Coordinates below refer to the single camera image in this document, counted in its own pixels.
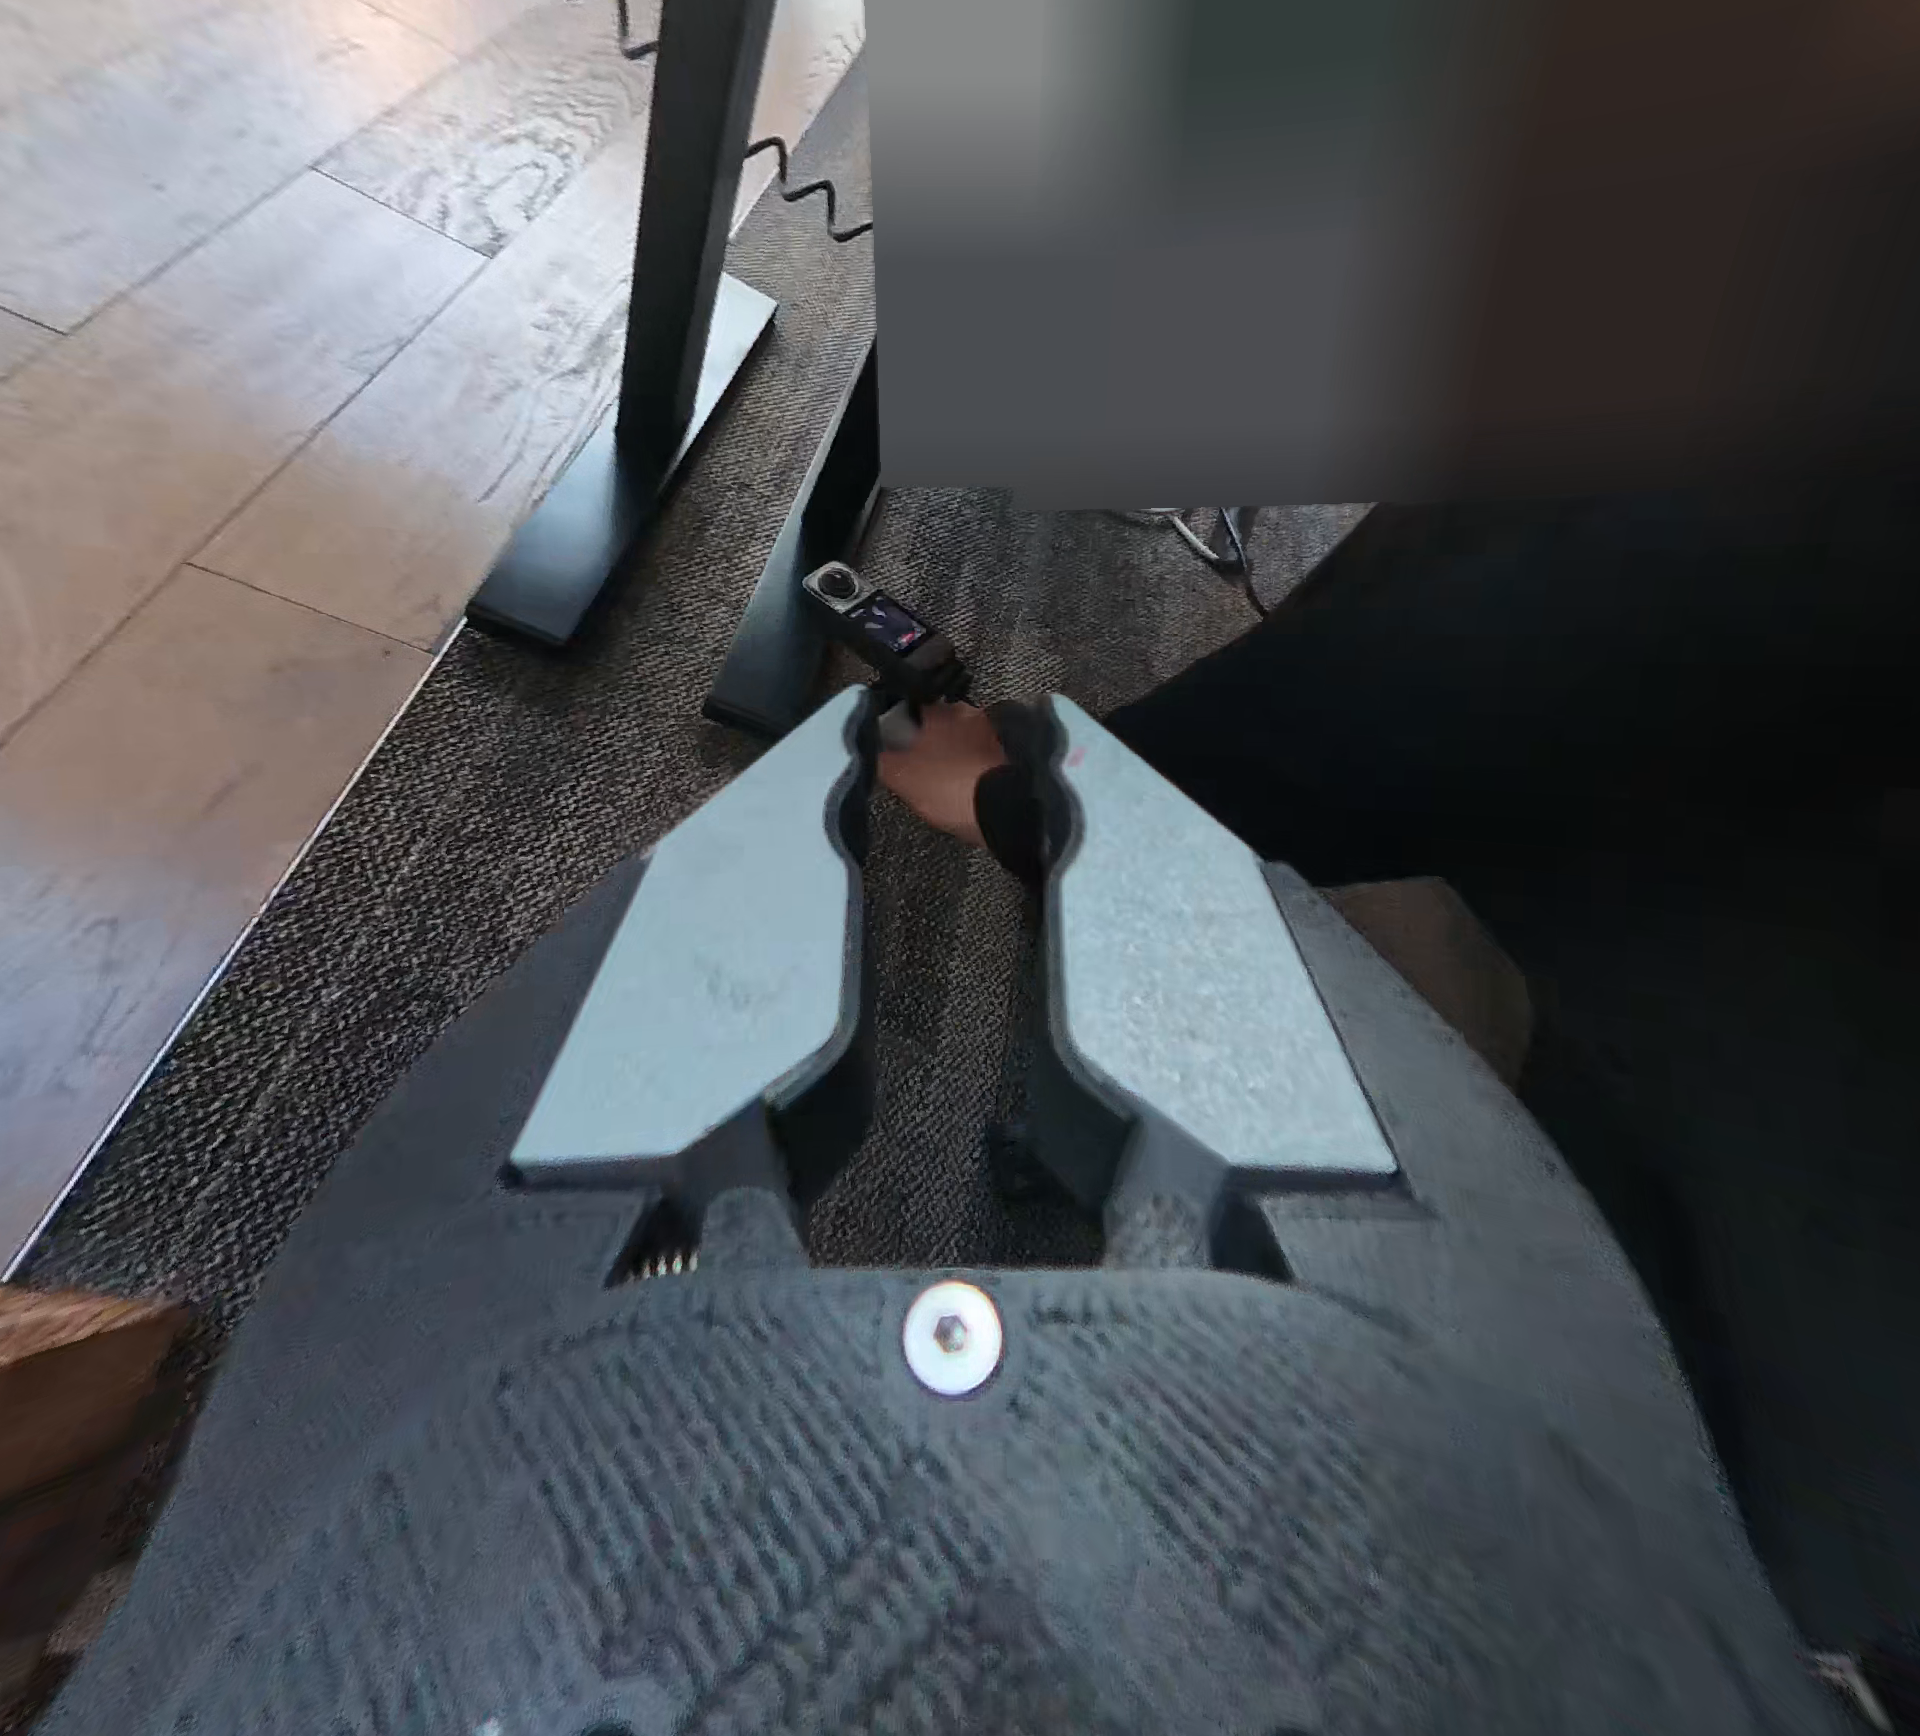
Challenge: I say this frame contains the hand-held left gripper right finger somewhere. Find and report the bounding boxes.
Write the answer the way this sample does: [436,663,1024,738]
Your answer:
[1002,691,1402,1185]

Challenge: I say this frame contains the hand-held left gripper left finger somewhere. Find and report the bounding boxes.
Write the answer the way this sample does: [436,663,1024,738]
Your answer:
[505,681,882,1189]

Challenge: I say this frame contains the person's right forearm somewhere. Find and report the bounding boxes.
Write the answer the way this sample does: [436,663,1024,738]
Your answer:
[1049,498,1920,897]

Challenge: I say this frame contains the black desk foot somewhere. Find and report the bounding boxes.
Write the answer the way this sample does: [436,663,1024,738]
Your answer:
[701,340,887,736]

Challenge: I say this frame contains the black desk leg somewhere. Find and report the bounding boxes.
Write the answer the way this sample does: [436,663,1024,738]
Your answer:
[463,0,820,653]

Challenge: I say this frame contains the person's right hand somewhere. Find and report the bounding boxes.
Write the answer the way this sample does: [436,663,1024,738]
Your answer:
[873,703,1010,850]

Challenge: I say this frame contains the tan seat cushion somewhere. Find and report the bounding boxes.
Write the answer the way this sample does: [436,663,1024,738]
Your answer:
[1319,871,1535,1086]

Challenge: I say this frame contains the grey floor cables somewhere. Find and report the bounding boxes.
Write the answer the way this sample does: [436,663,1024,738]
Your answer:
[1116,501,1278,616]

